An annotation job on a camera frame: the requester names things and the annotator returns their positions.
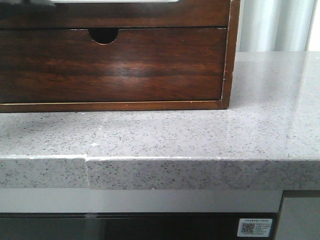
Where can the dark wooden drawer cabinet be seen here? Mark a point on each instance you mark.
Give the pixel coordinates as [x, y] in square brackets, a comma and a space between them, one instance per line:
[11, 8]

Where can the white QR code sticker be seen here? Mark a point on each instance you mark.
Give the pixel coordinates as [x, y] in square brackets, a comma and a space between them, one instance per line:
[254, 227]

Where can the grey cabinet door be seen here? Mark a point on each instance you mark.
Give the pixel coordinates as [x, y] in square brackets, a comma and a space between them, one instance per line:
[299, 216]

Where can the black glass appliance door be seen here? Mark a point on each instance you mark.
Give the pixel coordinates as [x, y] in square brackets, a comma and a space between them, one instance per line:
[128, 226]

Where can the wooden drawer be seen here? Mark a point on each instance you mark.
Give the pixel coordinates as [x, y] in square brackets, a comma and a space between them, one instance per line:
[182, 13]
[109, 64]

